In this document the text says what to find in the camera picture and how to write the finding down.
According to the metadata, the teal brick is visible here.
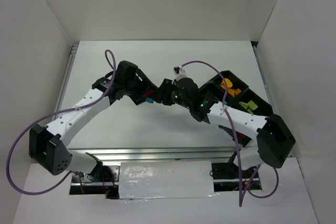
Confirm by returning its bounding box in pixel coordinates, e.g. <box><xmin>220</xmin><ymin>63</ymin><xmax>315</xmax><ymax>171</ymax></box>
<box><xmin>145</xmin><ymin>98</ymin><xmax>154</xmax><ymax>104</ymax></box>

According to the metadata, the light green curved 2x2 brick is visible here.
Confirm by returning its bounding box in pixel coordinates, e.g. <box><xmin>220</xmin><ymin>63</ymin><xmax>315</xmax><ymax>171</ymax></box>
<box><xmin>239</xmin><ymin>102</ymin><xmax>249</xmax><ymax>110</ymax></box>

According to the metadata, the red rectangular lego brick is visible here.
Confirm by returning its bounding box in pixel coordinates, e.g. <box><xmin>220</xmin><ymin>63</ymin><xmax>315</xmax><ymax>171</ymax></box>
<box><xmin>144</xmin><ymin>90</ymin><xmax>154</xmax><ymax>99</ymax></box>

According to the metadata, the orange 2x4 brick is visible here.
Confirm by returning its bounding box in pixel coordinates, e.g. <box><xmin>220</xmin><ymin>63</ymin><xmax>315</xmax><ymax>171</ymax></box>
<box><xmin>228</xmin><ymin>89</ymin><xmax>236</xmax><ymax>97</ymax></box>

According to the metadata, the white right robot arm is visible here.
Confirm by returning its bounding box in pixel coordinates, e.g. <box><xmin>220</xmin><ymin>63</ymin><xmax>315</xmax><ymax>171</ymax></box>
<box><xmin>150</xmin><ymin>78</ymin><xmax>296</xmax><ymax>170</ymax></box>

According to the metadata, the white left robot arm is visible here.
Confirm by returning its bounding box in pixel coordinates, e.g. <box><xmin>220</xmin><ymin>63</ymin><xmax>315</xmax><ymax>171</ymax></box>
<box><xmin>29</xmin><ymin>61</ymin><xmax>156</xmax><ymax>175</ymax></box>

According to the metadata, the black four-compartment tray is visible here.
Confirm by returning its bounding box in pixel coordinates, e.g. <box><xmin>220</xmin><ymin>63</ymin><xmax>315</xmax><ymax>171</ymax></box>
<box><xmin>199</xmin><ymin>70</ymin><xmax>273</xmax><ymax>123</ymax></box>

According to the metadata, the silver foil covered plate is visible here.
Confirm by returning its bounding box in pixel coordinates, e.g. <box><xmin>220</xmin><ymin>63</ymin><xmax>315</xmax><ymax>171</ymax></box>
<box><xmin>119</xmin><ymin>161</ymin><xmax>215</xmax><ymax>199</ymax></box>

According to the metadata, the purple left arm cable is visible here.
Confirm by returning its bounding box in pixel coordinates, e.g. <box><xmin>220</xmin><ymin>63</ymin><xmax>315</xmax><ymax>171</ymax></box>
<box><xmin>6</xmin><ymin>49</ymin><xmax>117</xmax><ymax>196</ymax></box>

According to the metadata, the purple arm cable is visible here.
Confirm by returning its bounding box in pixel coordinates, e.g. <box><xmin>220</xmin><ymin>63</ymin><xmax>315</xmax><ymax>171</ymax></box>
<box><xmin>181</xmin><ymin>60</ymin><xmax>279</xmax><ymax>207</ymax></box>
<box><xmin>6</xmin><ymin>49</ymin><xmax>117</xmax><ymax>196</ymax></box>

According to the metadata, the aluminium table edge rail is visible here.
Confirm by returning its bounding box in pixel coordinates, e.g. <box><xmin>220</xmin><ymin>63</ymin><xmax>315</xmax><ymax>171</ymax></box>
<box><xmin>71</xmin><ymin>146</ymin><xmax>235</xmax><ymax>165</ymax></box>

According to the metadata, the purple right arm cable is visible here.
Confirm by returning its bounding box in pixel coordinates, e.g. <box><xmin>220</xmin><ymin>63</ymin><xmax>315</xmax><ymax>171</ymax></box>
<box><xmin>181</xmin><ymin>60</ymin><xmax>279</xmax><ymax>207</ymax></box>

